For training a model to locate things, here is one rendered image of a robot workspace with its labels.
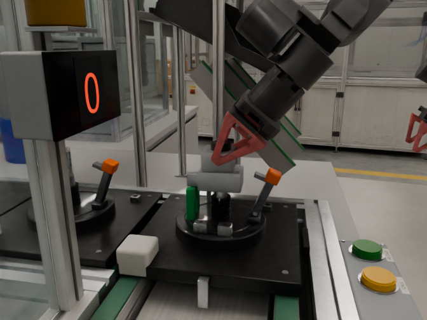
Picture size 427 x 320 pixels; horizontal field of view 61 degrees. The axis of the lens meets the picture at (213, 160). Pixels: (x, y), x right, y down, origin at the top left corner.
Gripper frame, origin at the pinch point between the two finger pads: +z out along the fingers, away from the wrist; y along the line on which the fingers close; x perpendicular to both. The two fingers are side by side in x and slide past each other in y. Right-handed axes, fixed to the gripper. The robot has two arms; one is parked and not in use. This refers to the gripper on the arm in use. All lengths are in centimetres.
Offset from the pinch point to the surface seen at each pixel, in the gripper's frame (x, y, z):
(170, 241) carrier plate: 2.8, 5.2, 13.5
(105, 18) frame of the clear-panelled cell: -60, -87, 18
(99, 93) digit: -14.1, 17.2, -2.3
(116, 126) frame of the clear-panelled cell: -33, -86, 49
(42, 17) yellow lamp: -20.3, 21.1, -5.9
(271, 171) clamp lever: 7.0, 0.9, -3.3
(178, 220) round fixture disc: 1.9, 2.1, 11.7
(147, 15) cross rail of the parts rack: -28.8, -27.7, -3.3
